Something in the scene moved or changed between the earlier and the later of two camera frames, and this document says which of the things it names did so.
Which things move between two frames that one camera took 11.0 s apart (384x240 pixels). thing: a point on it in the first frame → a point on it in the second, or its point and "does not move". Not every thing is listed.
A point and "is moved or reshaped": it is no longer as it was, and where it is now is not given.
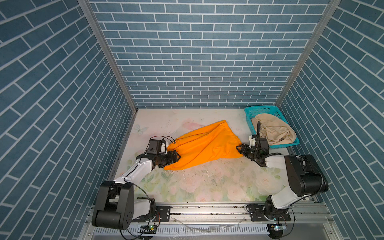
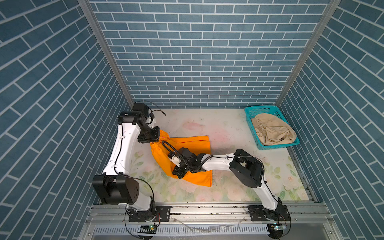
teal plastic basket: x=273 y=110 does not move
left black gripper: x=170 y=159 → x=155 y=137
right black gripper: x=243 y=150 → x=177 y=172
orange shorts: x=210 y=144 is moved or reshaped
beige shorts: x=273 y=129 does not move
